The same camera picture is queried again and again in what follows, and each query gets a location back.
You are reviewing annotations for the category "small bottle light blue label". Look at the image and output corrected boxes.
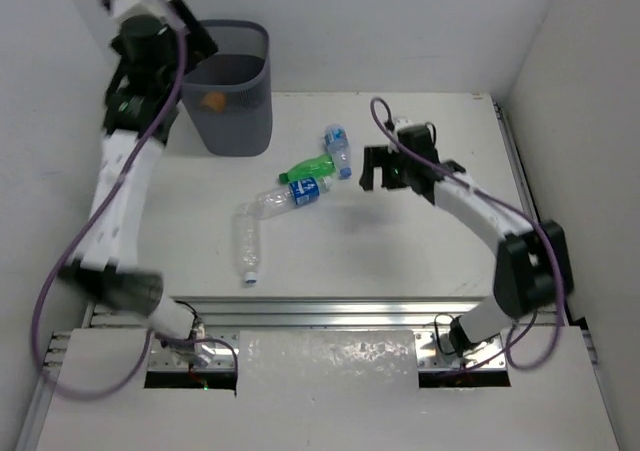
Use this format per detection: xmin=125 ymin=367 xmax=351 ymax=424
xmin=324 ymin=124 xmax=352 ymax=179

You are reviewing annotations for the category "orange juice bottle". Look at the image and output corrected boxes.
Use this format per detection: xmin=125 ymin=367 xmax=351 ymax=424
xmin=199 ymin=92 xmax=227 ymax=113

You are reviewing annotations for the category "clear bottle dark blue label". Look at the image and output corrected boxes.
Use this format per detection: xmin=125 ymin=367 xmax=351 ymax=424
xmin=255 ymin=177 xmax=334 ymax=220

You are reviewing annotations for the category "clear crushed bottle white cap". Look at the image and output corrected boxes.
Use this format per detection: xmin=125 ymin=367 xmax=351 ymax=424
xmin=232 ymin=203 xmax=261 ymax=286

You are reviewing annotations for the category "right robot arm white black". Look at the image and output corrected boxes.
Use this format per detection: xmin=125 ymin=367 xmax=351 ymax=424
xmin=359 ymin=123 xmax=574 ymax=357

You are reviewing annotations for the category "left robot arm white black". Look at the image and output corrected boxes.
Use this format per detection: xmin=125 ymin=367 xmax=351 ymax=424
xmin=58 ymin=4 xmax=196 ymax=340

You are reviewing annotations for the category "grey mesh waste bin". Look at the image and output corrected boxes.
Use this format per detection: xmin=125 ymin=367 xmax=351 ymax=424
xmin=182 ymin=19 xmax=273 ymax=157

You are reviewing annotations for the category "green plastic bottle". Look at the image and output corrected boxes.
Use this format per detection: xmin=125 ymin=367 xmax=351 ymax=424
xmin=278 ymin=154 xmax=335 ymax=184

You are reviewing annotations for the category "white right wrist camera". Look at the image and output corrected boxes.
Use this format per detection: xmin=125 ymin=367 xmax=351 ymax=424
xmin=394 ymin=116 xmax=413 ymax=131

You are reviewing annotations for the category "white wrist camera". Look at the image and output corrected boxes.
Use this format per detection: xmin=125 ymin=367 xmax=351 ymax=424
xmin=394 ymin=116 xmax=413 ymax=131
xmin=106 ymin=0 xmax=165 ymax=23

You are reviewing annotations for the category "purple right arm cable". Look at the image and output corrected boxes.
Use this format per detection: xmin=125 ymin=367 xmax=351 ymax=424
xmin=369 ymin=96 xmax=574 ymax=371

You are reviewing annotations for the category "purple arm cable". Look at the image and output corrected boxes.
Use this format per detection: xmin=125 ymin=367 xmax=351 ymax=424
xmin=369 ymin=96 xmax=574 ymax=371
xmin=33 ymin=0 xmax=241 ymax=400

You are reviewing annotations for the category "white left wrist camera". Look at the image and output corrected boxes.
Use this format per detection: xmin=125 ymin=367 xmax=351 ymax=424
xmin=106 ymin=0 xmax=165 ymax=23

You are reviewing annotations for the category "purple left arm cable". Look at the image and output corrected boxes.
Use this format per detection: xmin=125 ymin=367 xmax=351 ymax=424
xmin=33 ymin=0 xmax=241 ymax=400

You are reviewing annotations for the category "aluminium front rail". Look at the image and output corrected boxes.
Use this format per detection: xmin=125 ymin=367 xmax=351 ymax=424
xmin=182 ymin=297 xmax=481 ymax=329

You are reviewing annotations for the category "aluminium rail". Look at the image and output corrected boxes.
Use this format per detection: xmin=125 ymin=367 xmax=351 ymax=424
xmin=14 ymin=330 xmax=72 ymax=451
xmin=182 ymin=297 xmax=481 ymax=329
xmin=493 ymin=101 xmax=599 ymax=371

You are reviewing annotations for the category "aluminium right side rail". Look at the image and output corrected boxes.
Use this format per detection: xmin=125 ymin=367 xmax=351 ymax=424
xmin=493 ymin=101 xmax=599 ymax=371

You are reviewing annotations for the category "aluminium left side rail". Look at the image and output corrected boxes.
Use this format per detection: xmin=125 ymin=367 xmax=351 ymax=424
xmin=14 ymin=330 xmax=72 ymax=451

